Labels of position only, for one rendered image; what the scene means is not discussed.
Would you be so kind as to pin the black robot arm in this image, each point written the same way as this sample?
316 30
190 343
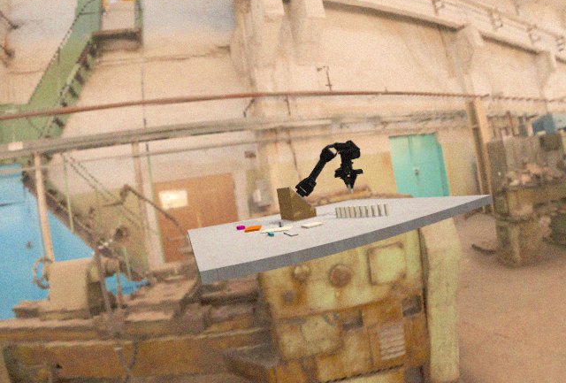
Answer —
347 151

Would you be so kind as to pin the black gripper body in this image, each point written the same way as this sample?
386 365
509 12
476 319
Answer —
353 172

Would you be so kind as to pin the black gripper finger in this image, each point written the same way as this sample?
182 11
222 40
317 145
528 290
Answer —
346 180
352 181

